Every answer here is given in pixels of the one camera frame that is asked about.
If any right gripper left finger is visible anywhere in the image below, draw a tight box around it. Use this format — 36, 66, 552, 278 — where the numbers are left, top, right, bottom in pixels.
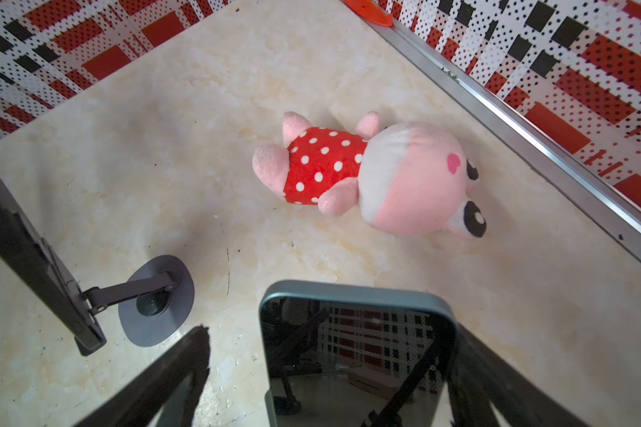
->
78, 326, 211, 426

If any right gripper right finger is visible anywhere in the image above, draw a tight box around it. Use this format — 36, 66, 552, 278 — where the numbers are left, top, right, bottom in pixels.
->
448, 327, 586, 426

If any black phone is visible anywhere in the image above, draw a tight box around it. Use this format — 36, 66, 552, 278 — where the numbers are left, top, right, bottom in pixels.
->
0, 178, 107, 356
258, 280, 459, 426

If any grey stand left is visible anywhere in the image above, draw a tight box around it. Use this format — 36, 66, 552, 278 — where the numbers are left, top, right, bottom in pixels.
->
83, 254, 195, 348

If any pink plush toy red dress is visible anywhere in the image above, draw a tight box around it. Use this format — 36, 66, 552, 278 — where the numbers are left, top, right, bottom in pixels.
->
252, 111, 487, 238

